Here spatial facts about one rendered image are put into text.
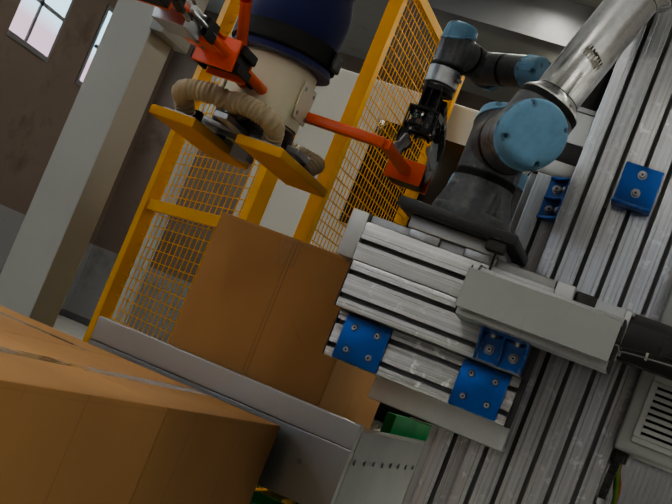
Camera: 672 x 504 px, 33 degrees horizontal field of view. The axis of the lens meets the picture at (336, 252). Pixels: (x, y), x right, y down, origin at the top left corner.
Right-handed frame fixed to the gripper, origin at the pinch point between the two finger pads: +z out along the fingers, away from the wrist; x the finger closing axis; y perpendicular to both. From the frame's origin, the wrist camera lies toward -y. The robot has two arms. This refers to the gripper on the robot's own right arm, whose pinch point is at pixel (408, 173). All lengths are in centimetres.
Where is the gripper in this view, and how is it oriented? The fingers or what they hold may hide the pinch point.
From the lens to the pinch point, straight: 255.6
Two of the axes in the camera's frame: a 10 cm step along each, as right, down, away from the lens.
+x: 9.0, 3.3, -2.9
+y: -2.4, -1.8, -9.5
